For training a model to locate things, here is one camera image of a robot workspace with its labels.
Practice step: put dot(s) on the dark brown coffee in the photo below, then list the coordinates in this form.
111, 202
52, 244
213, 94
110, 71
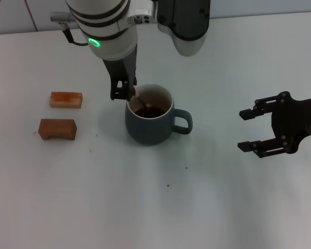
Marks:
153, 112

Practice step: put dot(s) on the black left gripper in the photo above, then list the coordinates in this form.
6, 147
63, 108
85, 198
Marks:
121, 68

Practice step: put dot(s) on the light stained wooden block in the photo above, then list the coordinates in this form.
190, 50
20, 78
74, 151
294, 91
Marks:
67, 101

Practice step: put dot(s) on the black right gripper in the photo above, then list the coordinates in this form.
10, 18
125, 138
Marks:
295, 124

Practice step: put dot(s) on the grey ceramic cup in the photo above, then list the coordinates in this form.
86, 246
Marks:
150, 132

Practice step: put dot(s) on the dark arched wooden block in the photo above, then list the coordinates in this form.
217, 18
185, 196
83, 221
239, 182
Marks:
59, 127

